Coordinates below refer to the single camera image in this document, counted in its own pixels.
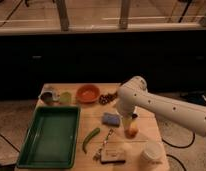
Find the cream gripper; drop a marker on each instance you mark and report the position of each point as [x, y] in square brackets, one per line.
[126, 121]

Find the blue sponge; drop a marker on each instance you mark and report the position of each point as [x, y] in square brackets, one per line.
[111, 119]

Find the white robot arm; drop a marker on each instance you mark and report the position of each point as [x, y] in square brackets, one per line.
[134, 93]

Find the green plastic tray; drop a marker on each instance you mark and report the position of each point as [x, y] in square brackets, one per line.
[51, 139]

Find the black and white brush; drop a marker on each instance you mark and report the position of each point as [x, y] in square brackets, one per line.
[134, 116]

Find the orange peach fruit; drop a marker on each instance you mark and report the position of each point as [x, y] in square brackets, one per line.
[131, 131]

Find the bunch of dark grapes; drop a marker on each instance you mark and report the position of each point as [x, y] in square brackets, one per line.
[107, 98]

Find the small brown box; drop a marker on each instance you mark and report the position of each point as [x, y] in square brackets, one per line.
[113, 156]

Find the white plastic cup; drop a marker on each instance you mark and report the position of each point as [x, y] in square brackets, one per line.
[152, 152]

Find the orange bowl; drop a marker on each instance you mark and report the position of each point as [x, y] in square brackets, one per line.
[87, 93]

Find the metal fork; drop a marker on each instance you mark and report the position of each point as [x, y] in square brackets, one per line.
[97, 155]

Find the small green cup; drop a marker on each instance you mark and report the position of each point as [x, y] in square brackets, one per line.
[65, 98]

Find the grey metal cup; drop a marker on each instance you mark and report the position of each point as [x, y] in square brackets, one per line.
[48, 96]

